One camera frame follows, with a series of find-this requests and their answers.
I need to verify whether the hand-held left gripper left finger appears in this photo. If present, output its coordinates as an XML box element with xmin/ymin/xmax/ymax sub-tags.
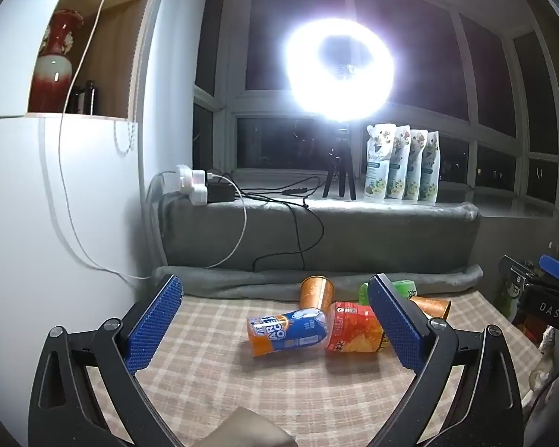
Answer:
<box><xmin>28</xmin><ymin>275</ymin><xmax>185</xmax><ymax>447</ymax></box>

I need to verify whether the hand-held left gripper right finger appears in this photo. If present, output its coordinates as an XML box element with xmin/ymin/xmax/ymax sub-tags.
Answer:
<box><xmin>363</xmin><ymin>273</ymin><xmax>525</xmax><ymax>447</ymax></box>

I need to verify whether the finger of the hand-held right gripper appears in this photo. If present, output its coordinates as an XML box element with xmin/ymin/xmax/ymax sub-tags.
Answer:
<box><xmin>539</xmin><ymin>253</ymin><xmax>559</xmax><ymax>283</ymax></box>

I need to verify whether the red paper cup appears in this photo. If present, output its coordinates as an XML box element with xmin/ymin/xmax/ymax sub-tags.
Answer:
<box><xmin>325</xmin><ymin>301</ymin><xmax>386</xmax><ymax>355</ymax></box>

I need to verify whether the blue and orange paper cup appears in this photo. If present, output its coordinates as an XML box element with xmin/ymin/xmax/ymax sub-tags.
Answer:
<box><xmin>246</xmin><ymin>308</ymin><xmax>330</xmax><ymax>358</ymax></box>

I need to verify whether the green paper cup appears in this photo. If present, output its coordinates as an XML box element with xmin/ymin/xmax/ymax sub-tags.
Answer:
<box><xmin>358</xmin><ymin>279</ymin><xmax>418</xmax><ymax>306</ymax></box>

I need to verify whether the copper paper cup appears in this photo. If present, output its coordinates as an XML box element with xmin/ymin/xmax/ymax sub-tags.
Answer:
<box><xmin>409</xmin><ymin>295</ymin><xmax>452</xmax><ymax>322</ymax></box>
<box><xmin>299</xmin><ymin>275</ymin><xmax>337</xmax><ymax>314</ymax></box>

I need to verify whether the green bottle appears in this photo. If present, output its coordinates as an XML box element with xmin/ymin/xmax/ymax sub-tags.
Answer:
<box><xmin>498</xmin><ymin>272</ymin><xmax>521</xmax><ymax>318</ymax></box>

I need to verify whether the grey blanket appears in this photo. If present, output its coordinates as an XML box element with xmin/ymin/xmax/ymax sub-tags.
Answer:
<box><xmin>151</xmin><ymin>191</ymin><xmax>484</xmax><ymax>302</ymax></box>

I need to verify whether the checked tablecloth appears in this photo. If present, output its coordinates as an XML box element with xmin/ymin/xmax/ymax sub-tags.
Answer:
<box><xmin>83</xmin><ymin>289</ymin><xmax>543</xmax><ymax>447</ymax></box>

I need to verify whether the white power strip with plugs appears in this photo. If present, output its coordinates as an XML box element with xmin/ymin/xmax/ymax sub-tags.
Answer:
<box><xmin>160</xmin><ymin>164</ymin><xmax>210</xmax><ymax>206</ymax></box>

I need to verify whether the beige cushion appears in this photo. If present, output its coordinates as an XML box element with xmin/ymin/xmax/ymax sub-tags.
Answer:
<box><xmin>199</xmin><ymin>406</ymin><xmax>299</xmax><ymax>447</ymax></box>

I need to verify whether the black power adapter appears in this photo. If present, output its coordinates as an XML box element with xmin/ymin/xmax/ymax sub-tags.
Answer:
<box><xmin>206</xmin><ymin>181</ymin><xmax>236</xmax><ymax>204</ymax></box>

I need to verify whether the white green refill pouch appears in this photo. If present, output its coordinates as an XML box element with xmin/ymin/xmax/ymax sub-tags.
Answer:
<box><xmin>363</xmin><ymin>122</ymin><xmax>398</xmax><ymax>202</ymax></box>
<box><xmin>386</xmin><ymin>125</ymin><xmax>413</xmax><ymax>202</ymax></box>
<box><xmin>403</xmin><ymin>128</ymin><xmax>429</xmax><ymax>203</ymax></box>
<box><xmin>418</xmin><ymin>131</ymin><xmax>442</xmax><ymax>204</ymax></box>

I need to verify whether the black tripod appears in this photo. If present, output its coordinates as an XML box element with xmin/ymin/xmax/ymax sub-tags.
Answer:
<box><xmin>321</xmin><ymin>118</ymin><xmax>357</xmax><ymax>202</ymax></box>

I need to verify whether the dark bottle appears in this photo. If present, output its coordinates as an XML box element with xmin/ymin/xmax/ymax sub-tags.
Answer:
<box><xmin>68</xmin><ymin>80</ymin><xmax>98</xmax><ymax>115</ymax></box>

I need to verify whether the red and white vase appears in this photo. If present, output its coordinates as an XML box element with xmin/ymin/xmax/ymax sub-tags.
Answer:
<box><xmin>28</xmin><ymin>8</ymin><xmax>85</xmax><ymax>113</ymax></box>

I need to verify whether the short white cable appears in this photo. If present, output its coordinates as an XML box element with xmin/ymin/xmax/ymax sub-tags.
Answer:
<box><xmin>204</xmin><ymin>173</ymin><xmax>249</xmax><ymax>269</ymax></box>

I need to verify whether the black cable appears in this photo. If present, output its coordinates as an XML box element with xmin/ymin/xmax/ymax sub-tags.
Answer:
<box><xmin>233</xmin><ymin>176</ymin><xmax>326</xmax><ymax>273</ymax></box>

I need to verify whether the white bead cord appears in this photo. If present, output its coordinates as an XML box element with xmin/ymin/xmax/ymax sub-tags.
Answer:
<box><xmin>113</xmin><ymin>120</ymin><xmax>137</xmax><ymax>153</ymax></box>

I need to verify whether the long white cable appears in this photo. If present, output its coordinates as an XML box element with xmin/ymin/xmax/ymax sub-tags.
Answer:
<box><xmin>58</xmin><ymin>0</ymin><xmax>151</xmax><ymax>281</ymax></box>

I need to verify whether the ring light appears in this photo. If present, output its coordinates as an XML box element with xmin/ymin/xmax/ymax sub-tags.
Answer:
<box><xmin>283</xmin><ymin>18</ymin><xmax>397</xmax><ymax>115</ymax></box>

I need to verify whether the wooden wall niche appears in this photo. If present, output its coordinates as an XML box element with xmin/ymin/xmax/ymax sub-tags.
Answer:
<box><xmin>25</xmin><ymin>0</ymin><xmax>154</xmax><ymax>120</ymax></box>

